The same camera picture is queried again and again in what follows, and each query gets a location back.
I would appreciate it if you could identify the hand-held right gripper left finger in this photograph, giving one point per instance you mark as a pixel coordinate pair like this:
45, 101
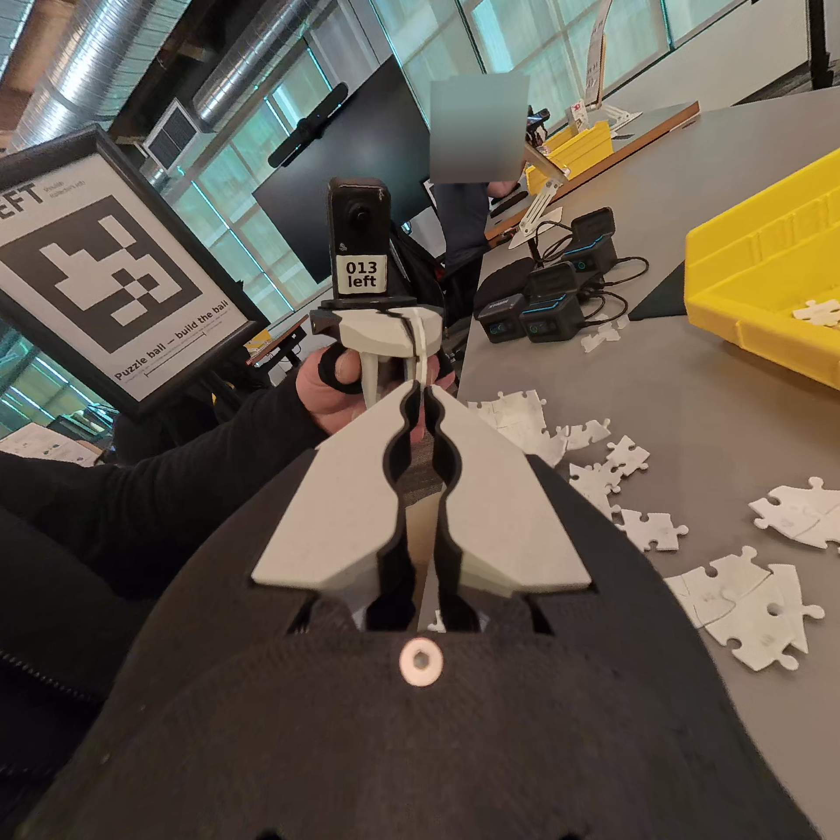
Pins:
328, 518

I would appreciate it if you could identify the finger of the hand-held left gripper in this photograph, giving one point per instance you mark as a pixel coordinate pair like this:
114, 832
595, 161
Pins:
374, 334
433, 331

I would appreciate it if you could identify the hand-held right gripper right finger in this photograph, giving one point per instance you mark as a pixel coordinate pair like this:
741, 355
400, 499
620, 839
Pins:
512, 518

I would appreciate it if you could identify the white puzzle pieces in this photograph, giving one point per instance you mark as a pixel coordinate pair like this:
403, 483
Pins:
741, 617

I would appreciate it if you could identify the person's left forearm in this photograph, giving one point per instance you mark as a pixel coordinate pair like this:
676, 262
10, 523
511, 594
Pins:
164, 485

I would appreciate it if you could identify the single white puzzle piece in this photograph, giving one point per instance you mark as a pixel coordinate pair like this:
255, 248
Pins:
820, 315

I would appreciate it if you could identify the person's left hand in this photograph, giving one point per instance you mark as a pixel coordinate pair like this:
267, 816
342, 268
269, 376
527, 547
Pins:
328, 400

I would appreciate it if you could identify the black pouch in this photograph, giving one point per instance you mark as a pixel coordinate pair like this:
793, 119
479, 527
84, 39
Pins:
502, 275

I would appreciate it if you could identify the white jointed stand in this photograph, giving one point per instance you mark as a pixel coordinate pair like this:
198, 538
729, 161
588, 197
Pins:
544, 229

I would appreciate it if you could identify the white air vent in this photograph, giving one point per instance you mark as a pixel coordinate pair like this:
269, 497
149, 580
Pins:
169, 134

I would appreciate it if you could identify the black mat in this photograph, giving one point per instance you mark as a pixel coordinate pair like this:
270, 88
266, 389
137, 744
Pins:
659, 298

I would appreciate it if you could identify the yellow plastic bin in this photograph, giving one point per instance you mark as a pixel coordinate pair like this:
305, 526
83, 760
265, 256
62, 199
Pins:
754, 308
577, 148

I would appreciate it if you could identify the framed black-white marker sign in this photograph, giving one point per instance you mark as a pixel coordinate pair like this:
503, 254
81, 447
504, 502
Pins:
118, 275

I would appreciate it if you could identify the curved stand with base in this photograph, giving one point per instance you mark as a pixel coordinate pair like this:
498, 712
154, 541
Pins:
620, 118

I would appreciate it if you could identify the wooden-edged white table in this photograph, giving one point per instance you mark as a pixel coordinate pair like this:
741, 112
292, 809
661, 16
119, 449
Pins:
663, 117

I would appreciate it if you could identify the black pole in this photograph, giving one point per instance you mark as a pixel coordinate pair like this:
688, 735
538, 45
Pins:
817, 46

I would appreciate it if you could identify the black wall screen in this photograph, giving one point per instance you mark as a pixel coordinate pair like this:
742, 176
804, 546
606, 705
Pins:
367, 144

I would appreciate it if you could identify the black camera bar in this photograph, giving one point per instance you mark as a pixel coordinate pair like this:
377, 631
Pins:
308, 124

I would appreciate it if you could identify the silver ventilation duct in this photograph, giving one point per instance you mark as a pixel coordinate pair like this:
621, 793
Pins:
85, 59
262, 72

